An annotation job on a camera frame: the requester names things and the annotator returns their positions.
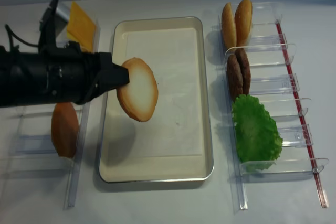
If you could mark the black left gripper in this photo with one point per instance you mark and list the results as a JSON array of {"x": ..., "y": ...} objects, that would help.
[{"x": 89, "y": 75}]

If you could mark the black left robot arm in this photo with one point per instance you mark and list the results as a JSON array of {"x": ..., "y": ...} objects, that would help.
[{"x": 57, "y": 75}]

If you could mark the yellow cheese slice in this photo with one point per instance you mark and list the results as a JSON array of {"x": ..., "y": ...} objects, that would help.
[{"x": 74, "y": 33}]

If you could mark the brown meat patty right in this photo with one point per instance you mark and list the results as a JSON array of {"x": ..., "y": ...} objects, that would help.
[{"x": 244, "y": 68}]

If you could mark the green lettuce leaf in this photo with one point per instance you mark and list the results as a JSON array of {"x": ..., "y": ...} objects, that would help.
[{"x": 258, "y": 141}]

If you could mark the brown bun slice in left rack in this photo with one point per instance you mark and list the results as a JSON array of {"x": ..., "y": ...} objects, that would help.
[{"x": 64, "y": 129}]

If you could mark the cream rectangular tray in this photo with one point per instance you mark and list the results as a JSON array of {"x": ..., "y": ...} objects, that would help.
[{"x": 157, "y": 127}]

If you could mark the clear acrylic left rack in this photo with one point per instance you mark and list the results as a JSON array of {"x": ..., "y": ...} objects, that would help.
[{"x": 28, "y": 157}]

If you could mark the clear acrylic rack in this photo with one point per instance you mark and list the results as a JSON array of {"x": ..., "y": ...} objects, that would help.
[
  {"x": 276, "y": 86},
  {"x": 28, "y": 157}
]

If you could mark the golden bun slice left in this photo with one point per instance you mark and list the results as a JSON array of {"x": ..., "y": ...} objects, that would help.
[{"x": 228, "y": 26}]

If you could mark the clear acrylic right rack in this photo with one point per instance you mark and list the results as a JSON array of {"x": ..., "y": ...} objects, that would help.
[{"x": 276, "y": 86}]

